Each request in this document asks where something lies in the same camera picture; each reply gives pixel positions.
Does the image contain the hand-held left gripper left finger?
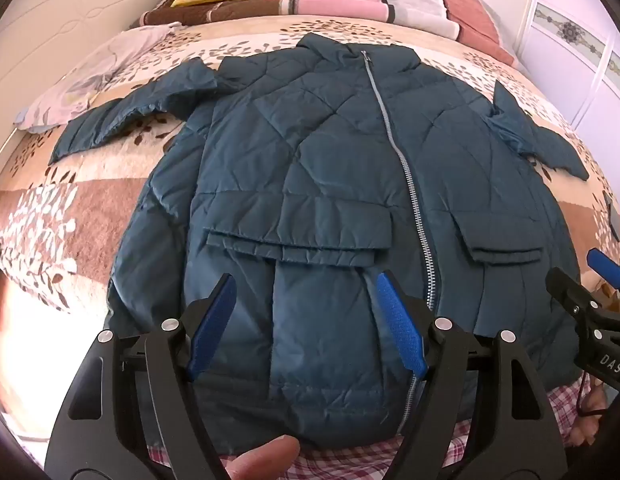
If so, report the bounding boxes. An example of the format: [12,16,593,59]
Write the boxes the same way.
[44,272,238,480]

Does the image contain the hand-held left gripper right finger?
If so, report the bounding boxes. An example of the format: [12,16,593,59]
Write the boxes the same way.
[376,270,566,480]

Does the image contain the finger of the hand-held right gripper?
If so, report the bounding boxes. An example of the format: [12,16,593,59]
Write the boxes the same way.
[586,248,620,292]
[545,267,606,322]

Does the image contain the teal quilted puffer jacket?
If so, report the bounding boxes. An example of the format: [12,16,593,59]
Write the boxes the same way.
[49,32,589,448]

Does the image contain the person's left hand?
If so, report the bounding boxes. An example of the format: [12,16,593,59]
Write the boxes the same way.
[225,435,301,480]

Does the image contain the dark smartphone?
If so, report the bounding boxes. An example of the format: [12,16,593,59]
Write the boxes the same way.
[604,195,620,241]

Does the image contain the pink plaid pajamas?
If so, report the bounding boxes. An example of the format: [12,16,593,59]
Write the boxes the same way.
[147,384,598,480]

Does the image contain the beige brown floral bed blanket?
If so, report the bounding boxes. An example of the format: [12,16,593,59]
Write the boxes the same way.
[0,12,620,321]

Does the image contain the white wardrobe with floral panels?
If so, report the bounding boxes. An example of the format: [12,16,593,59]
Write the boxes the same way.
[510,0,620,133]

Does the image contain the pale lilac cloth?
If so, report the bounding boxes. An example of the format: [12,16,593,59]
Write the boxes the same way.
[12,22,183,133]

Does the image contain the brown pink striped folded quilt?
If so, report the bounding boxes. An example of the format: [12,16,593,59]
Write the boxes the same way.
[137,0,520,68]

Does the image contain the white bed headboard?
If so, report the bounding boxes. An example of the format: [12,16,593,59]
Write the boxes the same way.
[0,0,179,176]

